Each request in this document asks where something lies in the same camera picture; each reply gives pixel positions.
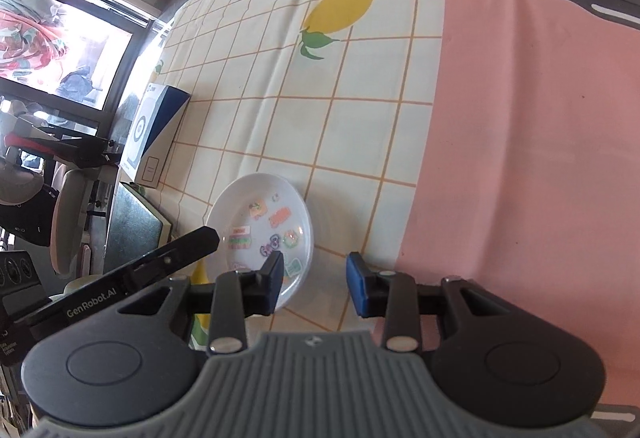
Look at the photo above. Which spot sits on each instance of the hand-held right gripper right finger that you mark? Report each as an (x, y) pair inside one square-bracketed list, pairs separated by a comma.
[(356, 285)]

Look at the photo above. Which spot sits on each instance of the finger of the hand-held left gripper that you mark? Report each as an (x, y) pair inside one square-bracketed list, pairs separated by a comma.
[(185, 248)]

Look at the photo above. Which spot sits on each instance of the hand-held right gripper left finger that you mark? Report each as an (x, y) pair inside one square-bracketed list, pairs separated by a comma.
[(276, 283)]

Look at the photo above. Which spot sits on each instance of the white plate with stickers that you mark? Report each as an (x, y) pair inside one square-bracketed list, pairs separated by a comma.
[(235, 205)]

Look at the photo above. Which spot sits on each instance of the dark hardcover book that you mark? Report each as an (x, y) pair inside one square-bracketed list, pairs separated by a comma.
[(135, 223)]

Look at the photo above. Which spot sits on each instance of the beige chair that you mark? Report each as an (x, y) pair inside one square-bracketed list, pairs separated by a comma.
[(67, 208)]

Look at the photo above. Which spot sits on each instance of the blue and white box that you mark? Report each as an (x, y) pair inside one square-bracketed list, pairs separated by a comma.
[(150, 132)]

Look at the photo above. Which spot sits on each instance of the lemon print checked tablecloth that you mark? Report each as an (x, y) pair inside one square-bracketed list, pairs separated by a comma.
[(350, 142)]

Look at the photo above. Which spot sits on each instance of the black and red equipment bar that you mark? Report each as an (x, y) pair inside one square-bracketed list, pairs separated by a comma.
[(60, 145)]

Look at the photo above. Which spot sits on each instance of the window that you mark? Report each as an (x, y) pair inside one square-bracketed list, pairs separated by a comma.
[(100, 52)]

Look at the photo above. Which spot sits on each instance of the pink printed placemat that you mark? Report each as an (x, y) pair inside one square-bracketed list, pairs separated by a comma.
[(525, 142)]

